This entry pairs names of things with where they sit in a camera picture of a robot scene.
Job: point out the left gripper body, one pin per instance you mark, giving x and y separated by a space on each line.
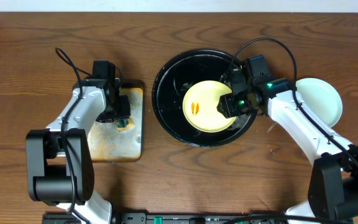
119 111

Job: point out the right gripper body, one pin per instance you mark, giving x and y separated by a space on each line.
238 104

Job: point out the green yellow sponge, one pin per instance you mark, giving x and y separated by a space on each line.
125 124

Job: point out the yellow plate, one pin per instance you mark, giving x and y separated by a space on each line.
200 106

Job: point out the light blue plate top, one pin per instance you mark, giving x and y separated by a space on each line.
322 98

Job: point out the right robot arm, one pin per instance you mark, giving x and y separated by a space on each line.
333 189

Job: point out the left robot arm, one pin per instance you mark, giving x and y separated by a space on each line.
59 167

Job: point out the black rectangular soapy tray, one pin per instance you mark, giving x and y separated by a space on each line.
107 144

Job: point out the black round tray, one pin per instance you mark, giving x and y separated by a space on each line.
174 80

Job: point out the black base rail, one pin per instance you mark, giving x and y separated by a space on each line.
142 218

